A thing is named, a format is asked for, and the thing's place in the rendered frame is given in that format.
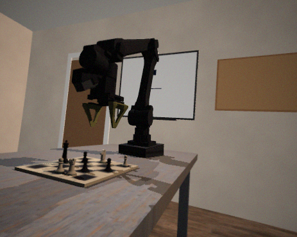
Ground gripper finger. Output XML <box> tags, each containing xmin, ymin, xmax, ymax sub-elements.
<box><xmin>82</xmin><ymin>103</ymin><xmax>102</xmax><ymax>127</ymax></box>
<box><xmin>108</xmin><ymin>101</ymin><xmax>128</xmax><ymax>128</ymax></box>

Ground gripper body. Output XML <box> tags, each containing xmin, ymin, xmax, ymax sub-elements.
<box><xmin>87</xmin><ymin>80</ymin><xmax>124</xmax><ymax>106</ymax></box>

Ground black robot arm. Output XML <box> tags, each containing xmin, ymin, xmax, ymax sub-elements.
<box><xmin>72</xmin><ymin>38</ymin><xmax>159</xmax><ymax>147</ymax></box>

